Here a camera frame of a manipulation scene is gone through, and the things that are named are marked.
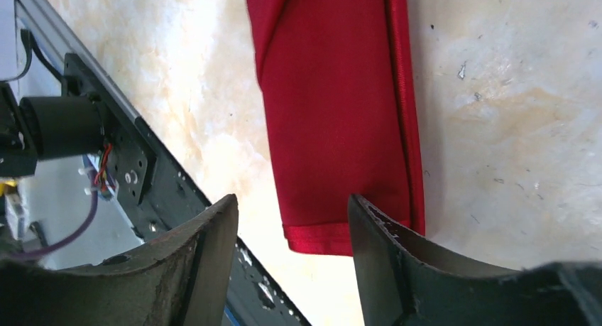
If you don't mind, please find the red cloth napkin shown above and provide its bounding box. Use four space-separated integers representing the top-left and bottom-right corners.
246 0 426 256

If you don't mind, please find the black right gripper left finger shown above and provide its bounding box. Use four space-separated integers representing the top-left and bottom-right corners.
1 194 239 325

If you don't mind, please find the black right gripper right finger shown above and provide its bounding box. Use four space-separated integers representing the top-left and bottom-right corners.
348 195 601 325

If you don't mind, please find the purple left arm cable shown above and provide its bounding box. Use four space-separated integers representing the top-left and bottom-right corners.
9 187 99 262

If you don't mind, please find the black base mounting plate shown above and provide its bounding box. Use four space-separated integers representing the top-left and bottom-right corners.
62 53 308 325

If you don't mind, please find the aluminium frame rail front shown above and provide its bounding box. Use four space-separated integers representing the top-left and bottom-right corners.
15 0 140 121

